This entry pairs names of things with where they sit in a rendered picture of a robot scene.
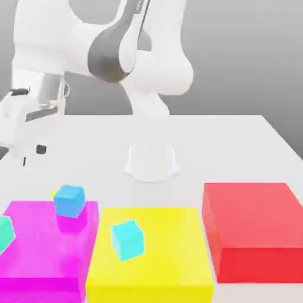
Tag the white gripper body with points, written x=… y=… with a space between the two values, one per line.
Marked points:
x=14 y=118

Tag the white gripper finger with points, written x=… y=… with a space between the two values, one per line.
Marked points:
x=18 y=155
x=41 y=149

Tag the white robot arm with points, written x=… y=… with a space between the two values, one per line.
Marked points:
x=153 y=78

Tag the small yellow cube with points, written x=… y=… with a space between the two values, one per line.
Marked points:
x=53 y=194

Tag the small blue cube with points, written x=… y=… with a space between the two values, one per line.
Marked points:
x=68 y=201

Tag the small green cube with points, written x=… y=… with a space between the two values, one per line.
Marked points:
x=5 y=233

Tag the small cyan cube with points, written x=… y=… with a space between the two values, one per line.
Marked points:
x=129 y=240

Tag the large magenta box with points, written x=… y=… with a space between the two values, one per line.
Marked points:
x=40 y=251

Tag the large yellow box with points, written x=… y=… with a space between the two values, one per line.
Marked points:
x=163 y=260

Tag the large red box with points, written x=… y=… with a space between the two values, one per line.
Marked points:
x=255 y=217

